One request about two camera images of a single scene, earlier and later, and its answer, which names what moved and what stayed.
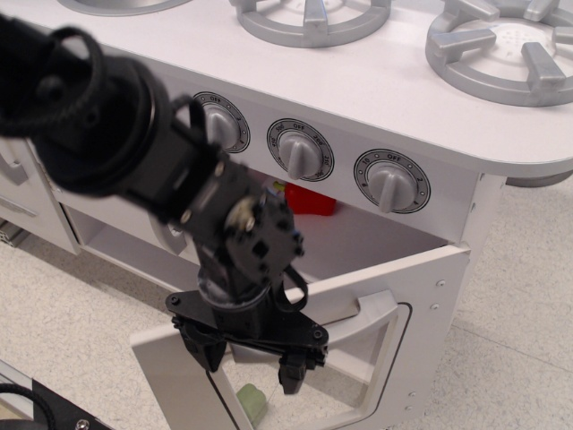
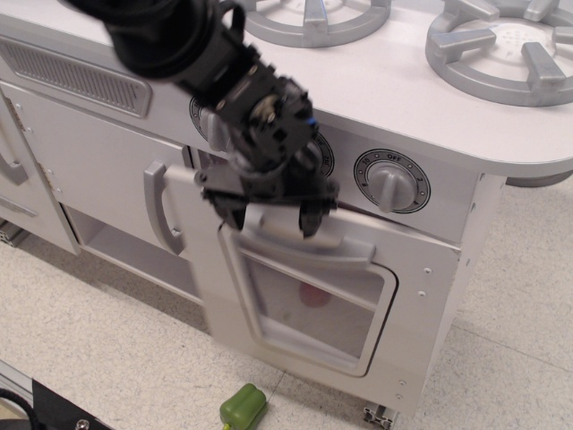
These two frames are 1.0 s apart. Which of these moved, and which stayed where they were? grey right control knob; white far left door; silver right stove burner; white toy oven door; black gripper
Moved: black gripper; white toy oven door
Stayed: silver right stove burner; white far left door; grey right control knob
